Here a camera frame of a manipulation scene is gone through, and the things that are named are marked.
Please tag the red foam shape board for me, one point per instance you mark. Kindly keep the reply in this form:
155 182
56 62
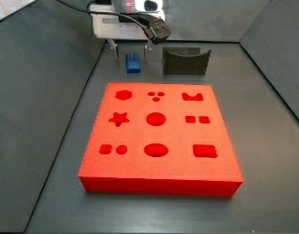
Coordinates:
159 142

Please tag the black curved fixture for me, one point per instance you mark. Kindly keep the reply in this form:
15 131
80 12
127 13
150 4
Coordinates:
185 61

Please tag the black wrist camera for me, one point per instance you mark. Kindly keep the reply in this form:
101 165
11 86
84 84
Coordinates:
157 31

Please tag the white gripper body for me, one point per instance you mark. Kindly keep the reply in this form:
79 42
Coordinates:
109 25

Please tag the blue square-circle object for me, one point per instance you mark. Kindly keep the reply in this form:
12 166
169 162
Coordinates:
133 63

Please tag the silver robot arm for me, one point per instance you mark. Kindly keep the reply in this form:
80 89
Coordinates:
126 1

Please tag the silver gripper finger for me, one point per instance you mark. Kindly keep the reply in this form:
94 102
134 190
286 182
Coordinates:
114 47
147 50

